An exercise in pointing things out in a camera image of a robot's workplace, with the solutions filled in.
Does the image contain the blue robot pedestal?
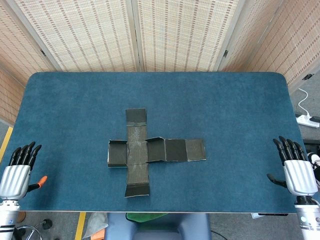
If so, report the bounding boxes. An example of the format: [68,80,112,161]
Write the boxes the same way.
[103,212,212,240]

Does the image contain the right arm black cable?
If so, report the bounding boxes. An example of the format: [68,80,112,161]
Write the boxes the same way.
[211,229,226,240]

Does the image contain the white power strip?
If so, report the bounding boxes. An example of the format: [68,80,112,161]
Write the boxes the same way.
[295,113,320,129]

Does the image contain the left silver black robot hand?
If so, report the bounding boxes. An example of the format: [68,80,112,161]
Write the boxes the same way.
[0,141,48,201]

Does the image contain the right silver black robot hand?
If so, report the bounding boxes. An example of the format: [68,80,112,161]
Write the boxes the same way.
[266,135,319,198]

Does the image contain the black and white shoe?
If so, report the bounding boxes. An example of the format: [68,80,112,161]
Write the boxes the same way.
[307,151,320,187]

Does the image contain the woven bamboo screen panel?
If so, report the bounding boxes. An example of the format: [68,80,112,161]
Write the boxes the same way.
[0,0,58,86]
[131,0,248,73]
[0,66,26,126]
[4,0,145,73]
[219,0,286,74]
[246,0,320,95]

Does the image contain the black cardboard box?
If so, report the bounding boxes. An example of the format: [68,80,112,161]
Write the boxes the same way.
[107,107,207,198]

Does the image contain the blue felt table mat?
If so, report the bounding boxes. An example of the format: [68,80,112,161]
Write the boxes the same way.
[0,71,320,214]

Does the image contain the white power cable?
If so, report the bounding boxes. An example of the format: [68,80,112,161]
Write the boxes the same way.
[297,87,311,119]

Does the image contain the grey plastic bag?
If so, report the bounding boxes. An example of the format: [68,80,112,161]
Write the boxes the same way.
[82,212,110,239]

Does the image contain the orange packet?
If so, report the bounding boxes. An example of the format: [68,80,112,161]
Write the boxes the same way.
[90,228,106,240]

